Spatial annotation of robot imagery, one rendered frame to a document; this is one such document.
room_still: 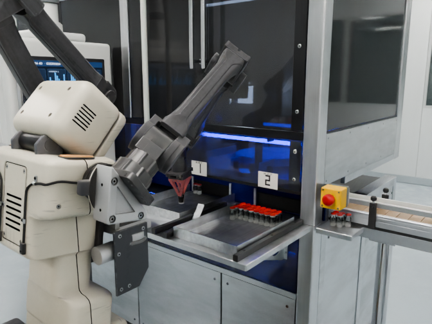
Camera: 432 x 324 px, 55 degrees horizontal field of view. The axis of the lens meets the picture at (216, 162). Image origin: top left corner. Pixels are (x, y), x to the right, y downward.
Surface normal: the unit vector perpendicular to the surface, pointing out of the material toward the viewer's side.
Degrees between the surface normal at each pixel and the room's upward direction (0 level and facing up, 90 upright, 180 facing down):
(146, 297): 90
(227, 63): 55
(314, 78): 90
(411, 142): 90
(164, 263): 90
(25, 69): 101
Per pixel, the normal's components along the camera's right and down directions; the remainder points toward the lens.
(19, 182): -0.64, 0.01
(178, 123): 0.33, -0.41
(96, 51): 0.80, 0.12
